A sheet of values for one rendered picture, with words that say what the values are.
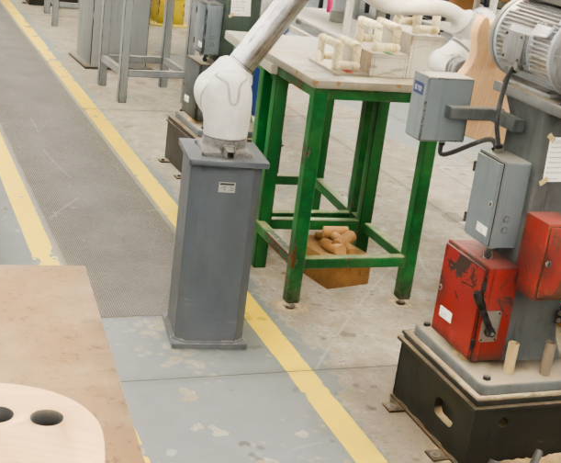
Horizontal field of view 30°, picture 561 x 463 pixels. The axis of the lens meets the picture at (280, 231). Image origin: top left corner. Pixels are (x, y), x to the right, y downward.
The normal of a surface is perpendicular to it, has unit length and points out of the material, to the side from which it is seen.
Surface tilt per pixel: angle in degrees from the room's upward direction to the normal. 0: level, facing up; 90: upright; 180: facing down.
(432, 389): 90
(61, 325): 0
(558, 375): 8
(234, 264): 90
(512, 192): 90
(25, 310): 0
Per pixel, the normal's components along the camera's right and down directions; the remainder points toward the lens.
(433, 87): 0.35, 0.35
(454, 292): -0.93, 0.00
